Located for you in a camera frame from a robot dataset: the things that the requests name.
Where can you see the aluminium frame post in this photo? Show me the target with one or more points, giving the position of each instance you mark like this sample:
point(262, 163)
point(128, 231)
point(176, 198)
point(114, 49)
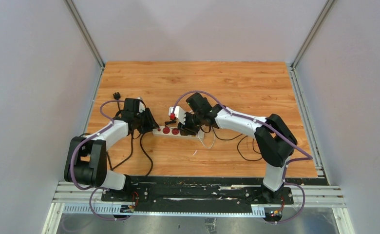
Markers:
point(84, 31)
point(312, 33)

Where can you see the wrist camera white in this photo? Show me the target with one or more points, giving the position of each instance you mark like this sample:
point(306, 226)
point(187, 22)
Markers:
point(177, 113)
point(142, 105)

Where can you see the right aluminium frame post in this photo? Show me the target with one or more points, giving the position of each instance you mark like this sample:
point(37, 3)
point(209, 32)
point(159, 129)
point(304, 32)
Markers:
point(312, 33)

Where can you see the small black plug adapter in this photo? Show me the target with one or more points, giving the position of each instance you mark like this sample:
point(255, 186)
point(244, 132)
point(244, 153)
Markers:
point(170, 122)

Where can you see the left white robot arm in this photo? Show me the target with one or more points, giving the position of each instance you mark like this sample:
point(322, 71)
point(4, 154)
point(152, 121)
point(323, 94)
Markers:
point(86, 163)

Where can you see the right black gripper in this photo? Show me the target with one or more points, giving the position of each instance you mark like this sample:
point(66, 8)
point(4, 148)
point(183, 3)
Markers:
point(186, 128)

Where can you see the white USB charger with cable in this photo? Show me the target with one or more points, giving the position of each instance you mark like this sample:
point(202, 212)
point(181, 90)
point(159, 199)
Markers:
point(207, 140)

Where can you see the white red power strip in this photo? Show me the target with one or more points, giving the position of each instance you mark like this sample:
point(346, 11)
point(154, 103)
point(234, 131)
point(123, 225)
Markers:
point(166, 131)

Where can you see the black power strip plug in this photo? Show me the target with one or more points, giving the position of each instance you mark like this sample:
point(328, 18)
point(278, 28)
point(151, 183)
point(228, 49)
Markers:
point(116, 96)

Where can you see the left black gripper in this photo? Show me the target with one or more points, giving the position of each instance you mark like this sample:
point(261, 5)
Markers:
point(151, 121)

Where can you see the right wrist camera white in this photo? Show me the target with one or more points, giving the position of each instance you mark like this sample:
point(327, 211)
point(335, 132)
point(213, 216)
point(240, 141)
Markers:
point(177, 113)

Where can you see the left aluminium frame post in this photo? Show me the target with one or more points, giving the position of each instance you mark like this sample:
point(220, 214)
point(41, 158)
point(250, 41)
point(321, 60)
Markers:
point(84, 31)

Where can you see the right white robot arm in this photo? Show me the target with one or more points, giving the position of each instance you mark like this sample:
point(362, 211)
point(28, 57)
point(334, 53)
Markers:
point(274, 139)

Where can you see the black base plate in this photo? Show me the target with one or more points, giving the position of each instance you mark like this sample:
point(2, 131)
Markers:
point(197, 194)

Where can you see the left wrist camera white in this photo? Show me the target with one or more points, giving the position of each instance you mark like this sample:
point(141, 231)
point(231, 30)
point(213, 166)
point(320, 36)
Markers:
point(142, 105)

